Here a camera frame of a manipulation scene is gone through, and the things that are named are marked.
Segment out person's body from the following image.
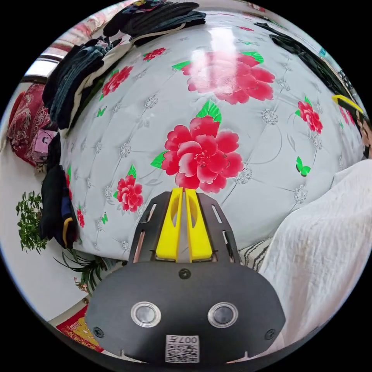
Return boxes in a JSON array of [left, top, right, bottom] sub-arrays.
[[258, 159, 372, 351]]

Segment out black long pants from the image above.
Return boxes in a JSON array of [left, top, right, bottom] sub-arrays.
[[253, 22, 361, 98]]

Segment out green long-leaved plant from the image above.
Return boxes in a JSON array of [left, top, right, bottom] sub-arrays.
[[53, 249, 120, 297]]

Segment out red and gold floor mat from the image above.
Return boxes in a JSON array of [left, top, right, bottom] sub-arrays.
[[55, 304, 105, 353]]

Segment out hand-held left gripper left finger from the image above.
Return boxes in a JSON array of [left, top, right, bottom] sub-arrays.
[[155, 187, 184, 261]]

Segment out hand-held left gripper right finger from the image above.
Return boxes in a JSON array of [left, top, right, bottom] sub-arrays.
[[184, 188, 213, 261]]

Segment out red patterned rolled blanket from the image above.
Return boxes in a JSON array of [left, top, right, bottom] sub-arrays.
[[6, 83, 57, 167]]

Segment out bed with floral sheet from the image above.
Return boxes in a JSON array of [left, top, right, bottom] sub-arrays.
[[57, 10, 367, 272]]

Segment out pile of clothes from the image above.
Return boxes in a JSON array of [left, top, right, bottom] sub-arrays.
[[39, 133, 79, 250], [42, 0, 207, 132]]

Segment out green leafy plant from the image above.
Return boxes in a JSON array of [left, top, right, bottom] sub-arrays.
[[15, 191, 48, 254]]

